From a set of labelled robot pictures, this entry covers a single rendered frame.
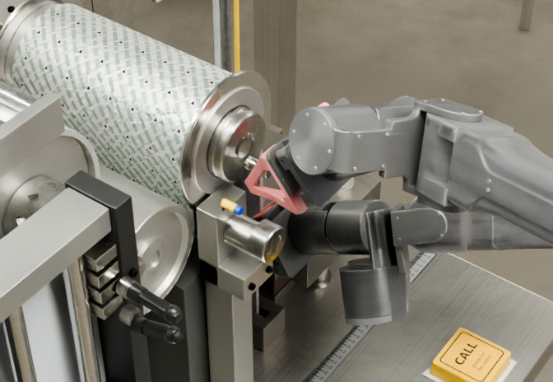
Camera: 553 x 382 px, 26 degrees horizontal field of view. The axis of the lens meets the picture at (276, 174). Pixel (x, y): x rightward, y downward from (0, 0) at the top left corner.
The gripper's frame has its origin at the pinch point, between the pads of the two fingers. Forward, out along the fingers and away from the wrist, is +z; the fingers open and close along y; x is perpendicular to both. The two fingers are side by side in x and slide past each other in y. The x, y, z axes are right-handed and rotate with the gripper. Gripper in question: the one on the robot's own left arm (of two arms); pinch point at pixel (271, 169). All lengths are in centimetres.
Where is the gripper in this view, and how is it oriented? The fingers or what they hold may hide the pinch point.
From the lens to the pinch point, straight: 119.0
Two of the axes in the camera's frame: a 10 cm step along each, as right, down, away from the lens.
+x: -5.1, -8.3, -2.2
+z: -6.3, 1.8, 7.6
